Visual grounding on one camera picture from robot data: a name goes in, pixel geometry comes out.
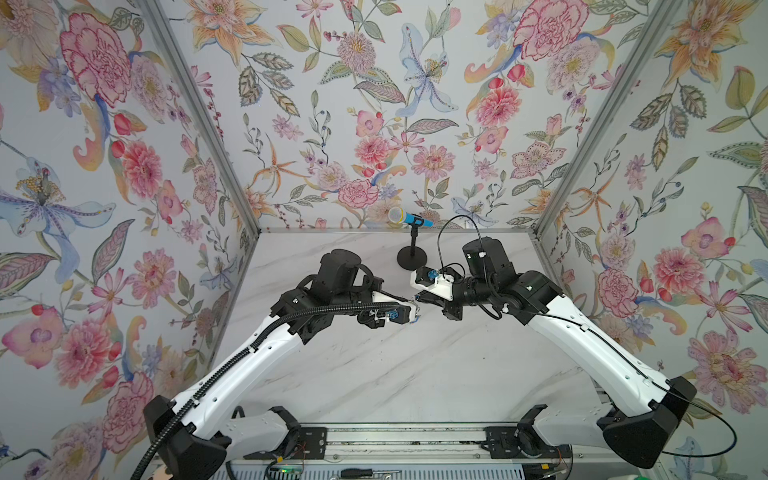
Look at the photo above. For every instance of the black microphone stand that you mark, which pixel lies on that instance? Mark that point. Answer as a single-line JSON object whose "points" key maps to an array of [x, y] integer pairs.
{"points": [[412, 257]]}

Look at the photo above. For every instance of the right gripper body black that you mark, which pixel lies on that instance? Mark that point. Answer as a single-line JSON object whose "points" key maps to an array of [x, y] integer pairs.
{"points": [[466, 293]]}

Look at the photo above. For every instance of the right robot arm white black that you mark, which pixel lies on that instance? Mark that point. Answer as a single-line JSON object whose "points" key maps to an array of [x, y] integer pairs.
{"points": [[645, 407]]}

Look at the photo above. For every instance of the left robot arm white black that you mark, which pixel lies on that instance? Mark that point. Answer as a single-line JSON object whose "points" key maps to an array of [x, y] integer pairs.
{"points": [[195, 434]]}

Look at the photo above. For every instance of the black screwdriver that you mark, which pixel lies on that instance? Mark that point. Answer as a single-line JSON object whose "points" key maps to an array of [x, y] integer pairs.
{"points": [[367, 473]]}

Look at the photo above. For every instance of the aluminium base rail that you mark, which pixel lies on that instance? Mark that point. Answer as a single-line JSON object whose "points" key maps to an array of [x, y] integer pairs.
{"points": [[346, 443]]}

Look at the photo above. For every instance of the metal keyring with red handle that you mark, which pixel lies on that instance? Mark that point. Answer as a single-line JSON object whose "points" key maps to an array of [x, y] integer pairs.
{"points": [[414, 315]]}

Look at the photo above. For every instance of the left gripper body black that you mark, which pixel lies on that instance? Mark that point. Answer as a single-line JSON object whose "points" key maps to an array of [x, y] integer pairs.
{"points": [[359, 296]]}

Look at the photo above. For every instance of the toy microphone blue yellow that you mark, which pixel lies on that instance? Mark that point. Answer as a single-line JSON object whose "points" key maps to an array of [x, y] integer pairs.
{"points": [[398, 215]]}

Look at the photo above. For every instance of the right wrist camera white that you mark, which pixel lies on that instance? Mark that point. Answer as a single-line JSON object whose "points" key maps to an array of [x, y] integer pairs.
{"points": [[434, 282]]}

